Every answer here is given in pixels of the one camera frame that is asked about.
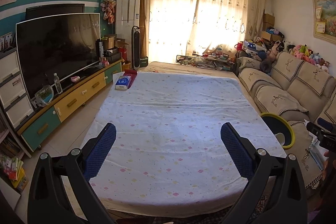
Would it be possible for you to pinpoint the pile of colourful booklets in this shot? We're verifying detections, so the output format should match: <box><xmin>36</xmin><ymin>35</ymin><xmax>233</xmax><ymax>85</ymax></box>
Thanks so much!
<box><xmin>0</xmin><ymin>156</ymin><xmax>29</xmax><ymax>191</ymax></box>

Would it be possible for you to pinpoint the smaller black television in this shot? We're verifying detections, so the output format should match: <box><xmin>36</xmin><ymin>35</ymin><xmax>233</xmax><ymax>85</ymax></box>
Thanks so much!
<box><xmin>25</xmin><ymin>4</ymin><xmax>86</xmax><ymax>21</ymax></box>

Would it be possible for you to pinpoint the large curved television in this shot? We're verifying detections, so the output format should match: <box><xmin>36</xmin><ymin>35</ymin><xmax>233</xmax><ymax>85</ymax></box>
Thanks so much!
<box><xmin>16</xmin><ymin>13</ymin><xmax>101</xmax><ymax>100</ymax></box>

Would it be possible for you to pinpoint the photo frame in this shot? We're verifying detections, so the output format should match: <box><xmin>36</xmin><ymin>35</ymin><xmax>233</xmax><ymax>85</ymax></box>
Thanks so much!
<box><xmin>0</xmin><ymin>33</ymin><xmax>13</xmax><ymax>52</ymax></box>

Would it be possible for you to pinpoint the black tower fan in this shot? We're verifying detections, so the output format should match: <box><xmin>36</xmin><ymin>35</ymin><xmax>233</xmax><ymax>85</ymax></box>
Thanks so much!
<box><xmin>131</xmin><ymin>26</ymin><xmax>143</xmax><ymax>70</ymax></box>

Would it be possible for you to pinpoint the black bin with yellow rim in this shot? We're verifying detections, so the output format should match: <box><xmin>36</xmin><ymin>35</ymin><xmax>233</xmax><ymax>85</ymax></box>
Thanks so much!
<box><xmin>260</xmin><ymin>112</ymin><xmax>296</xmax><ymax>149</ymax></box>

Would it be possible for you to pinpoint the pile of plush toys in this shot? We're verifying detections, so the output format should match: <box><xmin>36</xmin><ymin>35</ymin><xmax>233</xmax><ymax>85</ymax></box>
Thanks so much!
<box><xmin>285</xmin><ymin>43</ymin><xmax>331</xmax><ymax>73</ymax></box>

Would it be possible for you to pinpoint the white standing air conditioner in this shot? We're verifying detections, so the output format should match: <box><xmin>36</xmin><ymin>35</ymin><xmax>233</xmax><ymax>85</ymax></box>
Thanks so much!
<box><xmin>115</xmin><ymin>0</ymin><xmax>141</xmax><ymax>64</ymax></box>

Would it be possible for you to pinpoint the cream lace curtain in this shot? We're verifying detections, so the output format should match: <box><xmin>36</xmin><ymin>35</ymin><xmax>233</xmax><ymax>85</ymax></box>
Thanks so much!
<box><xmin>139</xmin><ymin>0</ymin><xmax>267</xmax><ymax>64</ymax></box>

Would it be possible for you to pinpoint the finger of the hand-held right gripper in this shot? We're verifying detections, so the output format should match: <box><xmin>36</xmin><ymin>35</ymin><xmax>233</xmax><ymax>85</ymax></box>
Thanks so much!
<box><xmin>306</xmin><ymin>122</ymin><xmax>329</xmax><ymax>136</ymax></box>
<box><xmin>317</xmin><ymin>117</ymin><xmax>336</xmax><ymax>133</ymax></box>

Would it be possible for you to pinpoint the blue star-print bag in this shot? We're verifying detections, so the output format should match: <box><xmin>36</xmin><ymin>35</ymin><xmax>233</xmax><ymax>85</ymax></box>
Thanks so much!
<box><xmin>243</xmin><ymin>40</ymin><xmax>259</xmax><ymax>52</ymax></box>

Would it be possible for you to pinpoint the beige floral mat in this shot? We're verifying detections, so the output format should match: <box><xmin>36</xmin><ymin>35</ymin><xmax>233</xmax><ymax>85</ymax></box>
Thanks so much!
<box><xmin>136</xmin><ymin>61</ymin><xmax>263</xmax><ymax>114</ymax></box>

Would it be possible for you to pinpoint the blue tissue box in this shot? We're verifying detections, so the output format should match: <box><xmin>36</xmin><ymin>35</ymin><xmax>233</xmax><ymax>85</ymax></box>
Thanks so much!
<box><xmin>115</xmin><ymin>75</ymin><xmax>132</xmax><ymax>90</ymax></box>

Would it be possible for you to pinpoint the beige sofa with embroidered covers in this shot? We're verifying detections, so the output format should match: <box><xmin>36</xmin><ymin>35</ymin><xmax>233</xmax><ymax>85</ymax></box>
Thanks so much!
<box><xmin>235</xmin><ymin>51</ymin><xmax>336</xmax><ymax>190</ymax></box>

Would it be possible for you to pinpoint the framed flower painting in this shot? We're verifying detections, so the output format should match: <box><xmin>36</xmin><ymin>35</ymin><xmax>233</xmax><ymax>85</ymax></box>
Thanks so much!
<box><xmin>312</xmin><ymin>0</ymin><xmax>336</xmax><ymax>38</ymax></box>

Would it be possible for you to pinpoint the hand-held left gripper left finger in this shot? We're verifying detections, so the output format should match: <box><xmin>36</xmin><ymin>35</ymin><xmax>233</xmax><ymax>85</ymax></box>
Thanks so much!
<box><xmin>28</xmin><ymin>123</ymin><xmax>117</xmax><ymax>224</ymax></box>

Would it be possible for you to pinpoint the white plastic drawer unit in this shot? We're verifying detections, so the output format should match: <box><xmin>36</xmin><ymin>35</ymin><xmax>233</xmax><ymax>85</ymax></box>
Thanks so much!
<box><xmin>0</xmin><ymin>47</ymin><xmax>34</xmax><ymax>130</ymax></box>

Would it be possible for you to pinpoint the clear water bottle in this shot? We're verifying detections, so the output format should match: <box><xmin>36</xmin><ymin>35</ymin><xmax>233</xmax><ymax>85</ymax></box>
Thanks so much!
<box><xmin>53</xmin><ymin>73</ymin><xmax>63</xmax><ymax>94</ymax></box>

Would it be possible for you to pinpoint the stack of cardboard boxes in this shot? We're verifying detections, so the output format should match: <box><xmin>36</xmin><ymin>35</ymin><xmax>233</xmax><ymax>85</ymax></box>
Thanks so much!
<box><xmin>261</xmin><ymin>13</ymin><xmax>284</xmax><ymax>42</ymax></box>

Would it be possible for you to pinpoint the large pink plush toy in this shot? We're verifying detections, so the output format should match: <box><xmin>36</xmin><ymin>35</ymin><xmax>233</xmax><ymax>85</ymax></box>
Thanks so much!
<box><xmin>268</xmin><ymin>43</ymin><xmax>280</xmax><ymax>58</ymax></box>

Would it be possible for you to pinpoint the grey neck pillow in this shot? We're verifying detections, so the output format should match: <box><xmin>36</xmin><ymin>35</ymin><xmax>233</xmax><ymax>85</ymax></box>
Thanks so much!
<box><xmin>260</xmin><ymin>59</ymin><xmax>272</xmax><ymax>72</ymax></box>

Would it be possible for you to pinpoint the hanging flower decoration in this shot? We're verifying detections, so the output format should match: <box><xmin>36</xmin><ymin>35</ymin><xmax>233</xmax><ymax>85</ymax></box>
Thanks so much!
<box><xmin>100</xmin><ymin>0</ymin><xmax>117</xmax><ymax>25</ymax></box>

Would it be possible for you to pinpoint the green and yellow television cabinet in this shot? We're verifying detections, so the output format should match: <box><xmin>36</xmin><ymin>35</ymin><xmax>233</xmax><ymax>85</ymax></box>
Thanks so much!
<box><xmin>17</xmin><ymin>57</ymin><xmax>124</xmax><ymax>152</ymax></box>

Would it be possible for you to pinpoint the cluttered glass coffee table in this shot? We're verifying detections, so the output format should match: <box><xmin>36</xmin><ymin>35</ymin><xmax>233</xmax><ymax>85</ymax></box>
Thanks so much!
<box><xmin>176</xmin><ymin>52</ymin><xmax>235</xmax><ymax>71</ymax></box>

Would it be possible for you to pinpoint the red bag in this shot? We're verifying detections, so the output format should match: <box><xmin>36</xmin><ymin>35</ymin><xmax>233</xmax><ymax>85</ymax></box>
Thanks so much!
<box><xmin>119</xmin><ymin>47</ymin><xmax>129</xmax><ymax>63</ymax></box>

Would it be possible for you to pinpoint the open cardboard box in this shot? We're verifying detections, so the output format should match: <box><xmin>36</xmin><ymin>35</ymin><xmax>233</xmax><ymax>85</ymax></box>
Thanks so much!
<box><xmin>115</xmin><ymin>38</ymin><xmax>129</xmax><ymax>50</ymax></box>

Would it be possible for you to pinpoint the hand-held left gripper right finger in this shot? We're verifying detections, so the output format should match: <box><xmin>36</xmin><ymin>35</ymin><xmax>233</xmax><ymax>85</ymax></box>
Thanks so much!
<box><xmin>220</xmin><ymin>122</ymin><xmax>307</xmax><ymax>224</ymax></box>

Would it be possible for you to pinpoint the clear plastic document bag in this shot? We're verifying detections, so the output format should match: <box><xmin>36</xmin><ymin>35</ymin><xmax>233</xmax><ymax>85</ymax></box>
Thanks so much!
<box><xmin>310</xmin><ymin>144</ymin><xmax>328</xmax><ymax>172</ymax></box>

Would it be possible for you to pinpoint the red flat box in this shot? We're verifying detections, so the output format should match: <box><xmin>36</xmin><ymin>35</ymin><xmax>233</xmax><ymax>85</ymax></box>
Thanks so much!
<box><xmin>123</xmin><ymin>70</ymin><xmax>138</xmax><ymax>83</ymax></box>

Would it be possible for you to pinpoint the brown cardboard box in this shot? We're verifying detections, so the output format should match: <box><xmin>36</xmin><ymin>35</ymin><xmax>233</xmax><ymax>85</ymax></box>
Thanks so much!
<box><xmin>104</xmin><ymin>34</ymin><xmax>116</xmax><ymax>50</ymax></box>

